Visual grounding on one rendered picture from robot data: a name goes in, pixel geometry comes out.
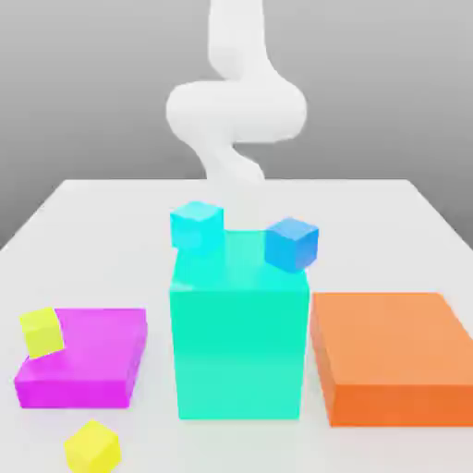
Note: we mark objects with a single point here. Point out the large turquoise box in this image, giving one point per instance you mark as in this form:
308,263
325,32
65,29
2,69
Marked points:
239,351

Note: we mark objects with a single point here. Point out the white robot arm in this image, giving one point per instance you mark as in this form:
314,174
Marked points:
236,111

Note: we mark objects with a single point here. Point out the small cyan cube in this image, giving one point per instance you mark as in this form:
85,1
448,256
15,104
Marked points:
197,228

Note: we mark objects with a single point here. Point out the large orange box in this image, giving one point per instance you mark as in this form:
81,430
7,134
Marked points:
391,354

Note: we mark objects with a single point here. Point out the small yellow cube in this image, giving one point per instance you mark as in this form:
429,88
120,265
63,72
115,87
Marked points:
42,332
92,447

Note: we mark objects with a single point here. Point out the small blue cube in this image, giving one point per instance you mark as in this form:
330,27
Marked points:
292,244

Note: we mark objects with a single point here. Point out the large magenta box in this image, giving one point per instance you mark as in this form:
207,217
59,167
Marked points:
92,354

